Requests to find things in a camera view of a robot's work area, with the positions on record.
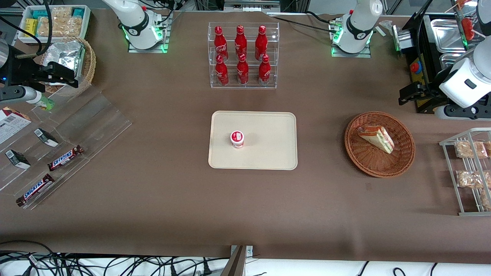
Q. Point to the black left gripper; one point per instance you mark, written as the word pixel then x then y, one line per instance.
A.
pixel 425 91

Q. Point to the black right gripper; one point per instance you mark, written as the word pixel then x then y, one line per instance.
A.
pixel 20 70

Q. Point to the triangular sandwich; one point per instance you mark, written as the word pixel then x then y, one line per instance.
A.
pixel 378 138

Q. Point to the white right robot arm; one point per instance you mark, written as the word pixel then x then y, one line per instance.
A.
pixel 134 19

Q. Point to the tan wicker basket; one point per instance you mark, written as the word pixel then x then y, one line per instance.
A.
pixel 89 65

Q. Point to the small steel tray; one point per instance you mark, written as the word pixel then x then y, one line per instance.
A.
pixel 450 60

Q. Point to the large steel tray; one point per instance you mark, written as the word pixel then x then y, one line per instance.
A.
pixel 447 34

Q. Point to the round brown wicker basket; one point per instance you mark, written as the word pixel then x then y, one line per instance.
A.
pixel 364 157

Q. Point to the beige plastic tray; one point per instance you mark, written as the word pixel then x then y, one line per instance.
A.
pixel 264 153

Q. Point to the silver foil bag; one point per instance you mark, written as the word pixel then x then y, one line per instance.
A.
pixel 65 53

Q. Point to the red emergency stop button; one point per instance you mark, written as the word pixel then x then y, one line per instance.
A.
pixel 416 67

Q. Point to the black yellow control box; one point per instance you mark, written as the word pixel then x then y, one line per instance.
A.
pixel 416 50

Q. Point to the clear bag of snacks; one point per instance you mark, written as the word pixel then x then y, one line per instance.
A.
pixel 60 12
pixel 49 26
pixel 72 26

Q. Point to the white plastic bin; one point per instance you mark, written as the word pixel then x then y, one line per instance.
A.
pixel 86 27

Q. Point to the silver metal block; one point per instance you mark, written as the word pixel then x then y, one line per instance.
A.
pixel 402 40

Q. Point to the clear acrylic display stand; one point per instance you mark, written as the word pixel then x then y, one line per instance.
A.
pixel 96 122

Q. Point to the yellow snack box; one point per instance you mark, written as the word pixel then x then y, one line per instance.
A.
pixel 30 27

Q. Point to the small black white box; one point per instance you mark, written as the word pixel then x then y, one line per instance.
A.
pixel 17 159
pixel 46 137

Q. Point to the teal snack box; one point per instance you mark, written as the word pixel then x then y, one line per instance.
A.
pixel 39 14
pixel 78 12

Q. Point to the white red printed carton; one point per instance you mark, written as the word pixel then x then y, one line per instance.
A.
pixel 11 124

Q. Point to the crumpled clear plastic wrap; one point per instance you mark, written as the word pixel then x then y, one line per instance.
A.
pixel 388 25

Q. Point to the clear bag of pastry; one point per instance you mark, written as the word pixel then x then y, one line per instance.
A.
pixel 470 179
pixel 486 200
pixel 470 149
pixel 488 148

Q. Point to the Snickers chocolate bar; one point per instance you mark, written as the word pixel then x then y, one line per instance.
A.
pixel 65 158
pixel 35 190

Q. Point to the red food on skewer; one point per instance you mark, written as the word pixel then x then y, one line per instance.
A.
pixel 467 28

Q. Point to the red cola bottle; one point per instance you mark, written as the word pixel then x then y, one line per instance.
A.
pixel 261 44
pixel 241 42
pixel 220 44
pixel 242 72
pixel 221 73
pixel 264 73

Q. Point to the clear acrylic bottle rack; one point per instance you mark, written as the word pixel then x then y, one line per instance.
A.
pixel 249 86

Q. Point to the small red white cup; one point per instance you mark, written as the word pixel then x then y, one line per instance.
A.
pixel 237 138

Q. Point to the brown table cover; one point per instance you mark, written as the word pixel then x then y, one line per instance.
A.
pixel 245 207

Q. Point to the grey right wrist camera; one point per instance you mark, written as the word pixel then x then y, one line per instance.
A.
pixel 19 94

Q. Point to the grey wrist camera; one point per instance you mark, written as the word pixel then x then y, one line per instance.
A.
pixel 460 112
pixel 19 94

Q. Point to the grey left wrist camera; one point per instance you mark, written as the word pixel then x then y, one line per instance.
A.
pixel 460 112

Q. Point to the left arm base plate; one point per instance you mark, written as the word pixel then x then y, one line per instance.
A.
pixel 351 55

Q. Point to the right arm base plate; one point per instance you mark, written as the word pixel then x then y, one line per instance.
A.
pixel 147 50

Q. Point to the silver metal bracket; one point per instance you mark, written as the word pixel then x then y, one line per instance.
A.
pixel 249 250

